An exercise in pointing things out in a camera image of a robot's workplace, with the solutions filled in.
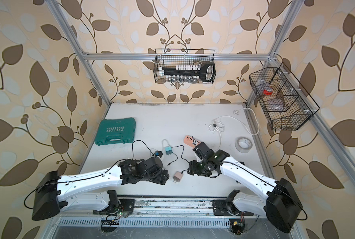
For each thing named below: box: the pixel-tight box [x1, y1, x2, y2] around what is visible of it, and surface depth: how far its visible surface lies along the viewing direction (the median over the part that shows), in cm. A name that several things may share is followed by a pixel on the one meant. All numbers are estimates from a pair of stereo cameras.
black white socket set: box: [158, 62, 216, 84], surface depth 86 cm
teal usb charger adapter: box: [165, 145, 174, 155], surface depth 95 cm
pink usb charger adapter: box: [173, 170, 184, 184], surface depth 85 cm
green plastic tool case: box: [94, 117, 137, 146], surface depth 101 cm
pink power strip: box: [183, 135, 201, 148], surface depth 99 cm
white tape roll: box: [235, 136, 253, 154], surface depth 97 cm
